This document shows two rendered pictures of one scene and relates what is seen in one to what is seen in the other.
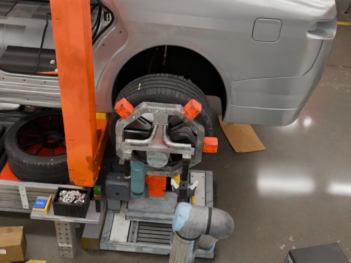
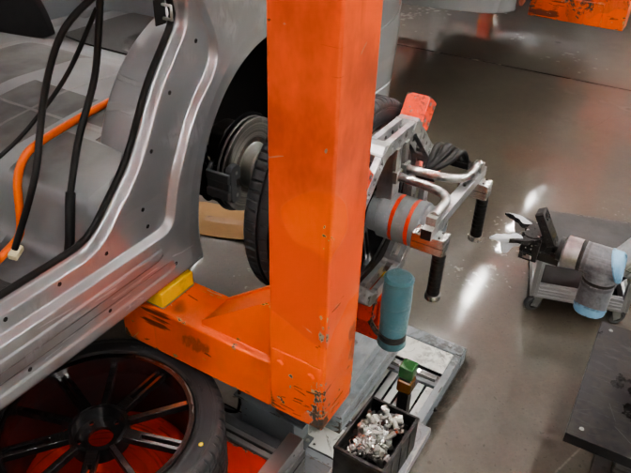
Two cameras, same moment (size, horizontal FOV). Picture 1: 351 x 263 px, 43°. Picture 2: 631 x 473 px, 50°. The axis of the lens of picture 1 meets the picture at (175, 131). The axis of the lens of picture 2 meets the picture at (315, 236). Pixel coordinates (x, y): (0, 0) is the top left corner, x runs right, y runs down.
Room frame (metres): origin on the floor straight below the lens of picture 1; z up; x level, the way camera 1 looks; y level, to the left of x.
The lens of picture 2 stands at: (1.48, 1.66, 1.89)
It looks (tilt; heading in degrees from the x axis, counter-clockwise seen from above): 34 degrees down; 300
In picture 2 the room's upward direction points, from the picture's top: 2 degrees clockwise
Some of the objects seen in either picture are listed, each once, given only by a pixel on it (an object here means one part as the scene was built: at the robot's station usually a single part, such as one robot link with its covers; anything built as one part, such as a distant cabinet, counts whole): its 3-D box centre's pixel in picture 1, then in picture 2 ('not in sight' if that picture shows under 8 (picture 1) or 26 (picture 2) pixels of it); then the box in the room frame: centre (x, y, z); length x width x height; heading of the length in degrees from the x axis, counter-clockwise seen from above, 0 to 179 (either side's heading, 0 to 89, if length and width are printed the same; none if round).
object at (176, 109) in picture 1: (159, 141); (385, 213); (2.14, 0.09, 0.85); 0.54 x 0.07 x 0.54; 90
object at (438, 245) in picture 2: (128, 151); (430, 239); (1.94, 0.26, 0.93); 0.09 x 0.05 x 0.05; 0
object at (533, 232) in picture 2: (183, 199); (542, 245); (1.71, -0.08, 0.80); 0.12 x 0.08 x 0.09; 0
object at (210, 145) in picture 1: (209, 144); not in sight; (2.15, -0.22, 0.85); 0.09 x 0.08 x 0.07; 90
